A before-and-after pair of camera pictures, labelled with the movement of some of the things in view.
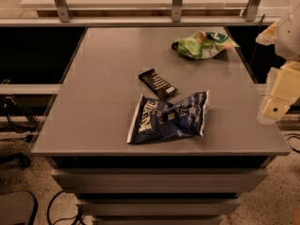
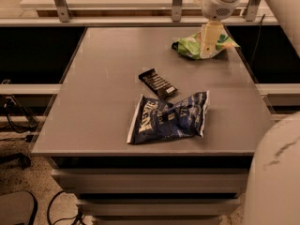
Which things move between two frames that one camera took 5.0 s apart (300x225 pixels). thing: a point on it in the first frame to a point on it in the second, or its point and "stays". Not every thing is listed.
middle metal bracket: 176,5 stays
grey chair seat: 18,207 stays
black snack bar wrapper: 157,82 stays
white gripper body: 290,37 to 214,6
